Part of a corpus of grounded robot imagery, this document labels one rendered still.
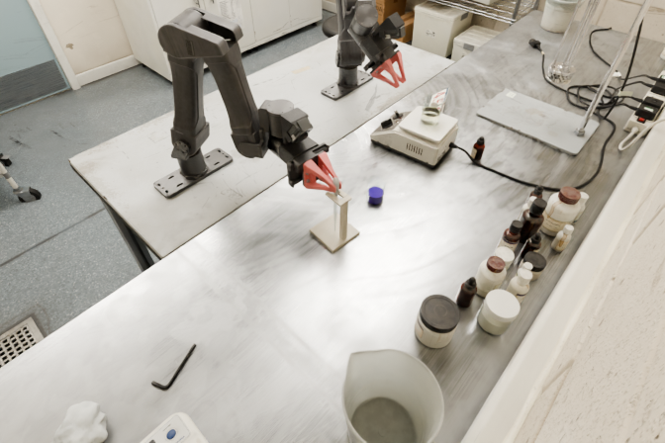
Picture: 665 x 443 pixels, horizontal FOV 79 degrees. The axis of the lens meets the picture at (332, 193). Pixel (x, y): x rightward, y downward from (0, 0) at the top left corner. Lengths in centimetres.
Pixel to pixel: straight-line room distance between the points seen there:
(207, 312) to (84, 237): 164
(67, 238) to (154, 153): 131
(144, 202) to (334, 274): 50
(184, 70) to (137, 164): 39
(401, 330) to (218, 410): 33
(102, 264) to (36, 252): 36
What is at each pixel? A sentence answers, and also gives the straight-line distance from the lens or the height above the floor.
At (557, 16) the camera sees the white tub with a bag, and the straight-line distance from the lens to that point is 198.
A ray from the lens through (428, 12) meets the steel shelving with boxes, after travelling 339.
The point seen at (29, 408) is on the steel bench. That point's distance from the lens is 87.
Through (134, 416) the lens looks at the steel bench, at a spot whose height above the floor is 90.
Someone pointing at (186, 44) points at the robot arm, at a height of 127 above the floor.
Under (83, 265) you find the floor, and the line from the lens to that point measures 229.
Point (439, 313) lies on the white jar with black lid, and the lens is 73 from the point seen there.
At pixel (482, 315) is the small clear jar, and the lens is 80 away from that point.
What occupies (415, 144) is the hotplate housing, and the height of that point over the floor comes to 95.
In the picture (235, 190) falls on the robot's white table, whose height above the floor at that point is 90.
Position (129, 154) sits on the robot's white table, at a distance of 123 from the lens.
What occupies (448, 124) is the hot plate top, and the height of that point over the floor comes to 99.
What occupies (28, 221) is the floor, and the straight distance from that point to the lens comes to 266.
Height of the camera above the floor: 159
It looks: 45 degrees down
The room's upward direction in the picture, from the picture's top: straight up
